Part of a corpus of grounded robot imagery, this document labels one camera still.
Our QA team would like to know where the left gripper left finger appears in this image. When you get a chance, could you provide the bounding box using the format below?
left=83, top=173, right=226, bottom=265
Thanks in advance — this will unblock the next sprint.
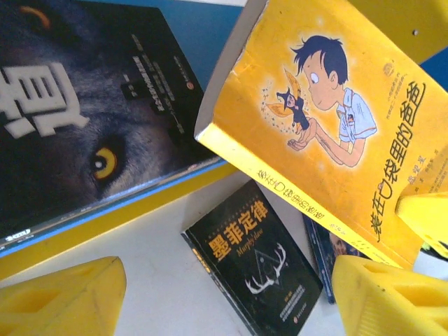
left=0, top=256, right=127, bottom=336

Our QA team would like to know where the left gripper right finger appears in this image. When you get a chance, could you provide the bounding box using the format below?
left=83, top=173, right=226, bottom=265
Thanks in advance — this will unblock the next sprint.
left=331, top=254, right=448, bottom=336

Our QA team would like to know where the dark old man book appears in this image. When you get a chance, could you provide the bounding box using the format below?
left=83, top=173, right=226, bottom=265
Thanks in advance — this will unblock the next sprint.
left=302, top=213, right=372, bottom=305

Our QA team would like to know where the black antler cover book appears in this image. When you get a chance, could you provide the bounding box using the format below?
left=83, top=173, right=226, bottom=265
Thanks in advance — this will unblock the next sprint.
left=181, top=179, right=323, bottom=336

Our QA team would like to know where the black wolf eye book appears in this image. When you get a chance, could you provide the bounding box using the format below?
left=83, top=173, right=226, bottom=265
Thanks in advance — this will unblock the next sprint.
left=0, top=0, right=225, bottom=250

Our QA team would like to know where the yellow cartoon boy book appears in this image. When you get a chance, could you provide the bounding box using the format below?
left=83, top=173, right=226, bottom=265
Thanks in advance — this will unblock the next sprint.
left=194, top=0, right=448, bottom=271

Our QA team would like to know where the yellow pink blue bookshelf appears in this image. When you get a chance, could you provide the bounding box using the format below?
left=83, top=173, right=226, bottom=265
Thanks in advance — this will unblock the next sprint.
left=0, top=0, right=448, bottom=281

